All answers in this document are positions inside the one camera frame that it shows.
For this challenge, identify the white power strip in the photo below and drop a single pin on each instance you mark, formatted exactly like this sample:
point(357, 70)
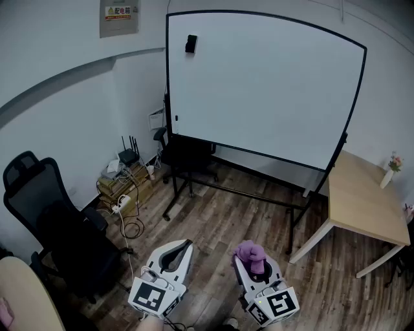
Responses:
point(123, 202)

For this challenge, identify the white vase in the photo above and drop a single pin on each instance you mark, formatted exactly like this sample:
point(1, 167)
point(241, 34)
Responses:
point(386, 179)

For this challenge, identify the grey network box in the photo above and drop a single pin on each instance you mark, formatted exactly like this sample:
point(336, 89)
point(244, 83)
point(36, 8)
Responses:
point(111, 175)

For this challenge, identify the black router with antennas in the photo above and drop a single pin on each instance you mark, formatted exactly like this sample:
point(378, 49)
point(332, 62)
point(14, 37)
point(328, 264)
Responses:
point(127, 157)

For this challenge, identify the stack of cardboard boxes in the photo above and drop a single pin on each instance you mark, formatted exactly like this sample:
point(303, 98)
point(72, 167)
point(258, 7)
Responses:
point(142, 190)

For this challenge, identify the black mesh office chair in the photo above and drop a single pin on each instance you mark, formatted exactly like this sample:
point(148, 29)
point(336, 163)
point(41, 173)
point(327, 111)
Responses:
point(74, 245)

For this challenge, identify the white network device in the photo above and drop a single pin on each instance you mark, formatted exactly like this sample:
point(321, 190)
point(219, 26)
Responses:
point(113, 166)

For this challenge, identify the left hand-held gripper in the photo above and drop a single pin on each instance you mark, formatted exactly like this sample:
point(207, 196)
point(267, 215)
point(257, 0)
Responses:
point(150, 297)

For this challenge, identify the pink soft item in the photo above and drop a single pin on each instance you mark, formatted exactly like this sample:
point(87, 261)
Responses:
point(6, 313)

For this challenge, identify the pink flower bouquet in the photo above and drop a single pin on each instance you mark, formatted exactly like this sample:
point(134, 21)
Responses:
point(395, 163)

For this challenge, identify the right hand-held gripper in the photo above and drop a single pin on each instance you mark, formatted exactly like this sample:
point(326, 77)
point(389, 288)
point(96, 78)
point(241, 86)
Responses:
point(281, 304)

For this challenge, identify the beige round table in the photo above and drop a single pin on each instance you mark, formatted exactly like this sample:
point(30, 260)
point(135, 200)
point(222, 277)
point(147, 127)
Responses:
point(26, 291)

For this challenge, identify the black armrest office chair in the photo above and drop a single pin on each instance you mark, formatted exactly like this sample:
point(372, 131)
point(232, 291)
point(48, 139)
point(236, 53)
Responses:
point(194, 158)

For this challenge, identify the black whiteboard eraser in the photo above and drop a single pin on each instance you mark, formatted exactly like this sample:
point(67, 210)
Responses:
point(191, 43)

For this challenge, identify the large whiteboard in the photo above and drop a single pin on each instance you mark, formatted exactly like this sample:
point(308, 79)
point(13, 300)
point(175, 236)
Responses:
point(258, 97)

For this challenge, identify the light wooden table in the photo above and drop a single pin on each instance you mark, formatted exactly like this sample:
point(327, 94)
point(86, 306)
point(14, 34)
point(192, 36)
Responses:
point(362, 200)

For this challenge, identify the purple microfibre cloth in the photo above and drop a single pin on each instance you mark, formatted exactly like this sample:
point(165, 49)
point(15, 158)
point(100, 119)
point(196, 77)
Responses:
point(250, 255)

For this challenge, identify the paper cup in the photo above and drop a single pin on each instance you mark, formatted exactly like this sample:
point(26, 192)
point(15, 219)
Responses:
point(151, 173)

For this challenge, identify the grey wall electrical panel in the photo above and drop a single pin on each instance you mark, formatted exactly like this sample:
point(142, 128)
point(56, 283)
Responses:
point(119, 26)

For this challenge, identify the grey sneaker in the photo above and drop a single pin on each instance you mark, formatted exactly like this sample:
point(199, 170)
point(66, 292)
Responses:
point(230, 322)

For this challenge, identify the white wall box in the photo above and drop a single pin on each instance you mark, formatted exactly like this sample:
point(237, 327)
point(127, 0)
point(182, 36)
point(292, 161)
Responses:
point(156, 121)

